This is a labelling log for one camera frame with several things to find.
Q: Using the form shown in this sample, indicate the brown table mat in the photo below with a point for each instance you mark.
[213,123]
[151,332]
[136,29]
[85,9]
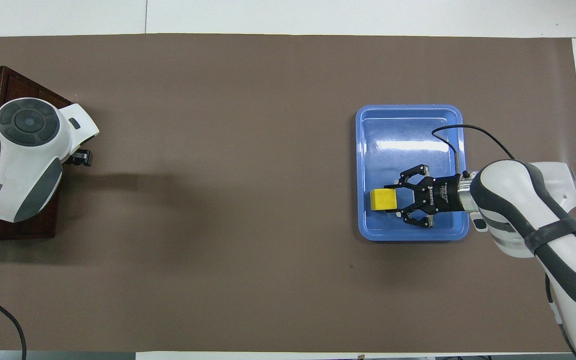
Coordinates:
[218,200]

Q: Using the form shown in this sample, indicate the blue plastic tray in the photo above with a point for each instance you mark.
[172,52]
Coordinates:
[408,130]

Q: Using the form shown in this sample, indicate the yellow cube block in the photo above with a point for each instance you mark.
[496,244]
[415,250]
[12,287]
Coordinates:
[383,199]

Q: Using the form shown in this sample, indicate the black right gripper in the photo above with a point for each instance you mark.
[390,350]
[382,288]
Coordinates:
[440,195]

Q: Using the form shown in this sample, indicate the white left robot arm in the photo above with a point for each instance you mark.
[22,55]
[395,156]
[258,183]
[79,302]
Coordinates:
[23,170]

